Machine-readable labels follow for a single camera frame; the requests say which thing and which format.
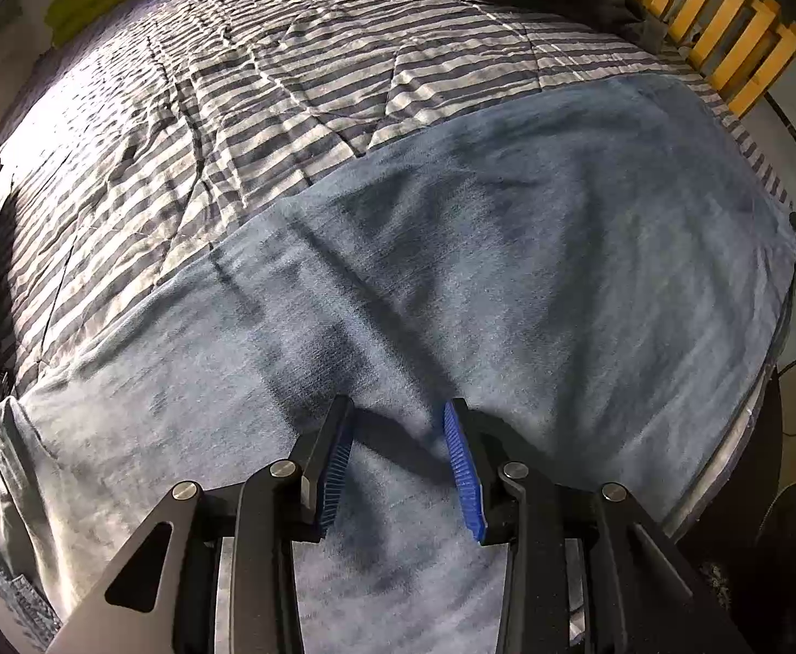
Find blue jeans pants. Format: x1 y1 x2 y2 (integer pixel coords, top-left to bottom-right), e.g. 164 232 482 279
0 75 796 654

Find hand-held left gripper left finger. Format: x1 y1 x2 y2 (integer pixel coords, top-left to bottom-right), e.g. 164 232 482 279
47 395 356 654

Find striped bed blanket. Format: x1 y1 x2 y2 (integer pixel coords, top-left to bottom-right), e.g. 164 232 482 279
0 0 794 560

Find black slipper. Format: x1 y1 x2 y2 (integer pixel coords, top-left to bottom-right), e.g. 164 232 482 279
755 480 796 628

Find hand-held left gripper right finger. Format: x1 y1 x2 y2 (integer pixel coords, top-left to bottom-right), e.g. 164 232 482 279
442 397 753 654

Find yellow wooden slatted headboard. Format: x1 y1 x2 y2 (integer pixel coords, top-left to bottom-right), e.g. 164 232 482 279
540 0 796 117

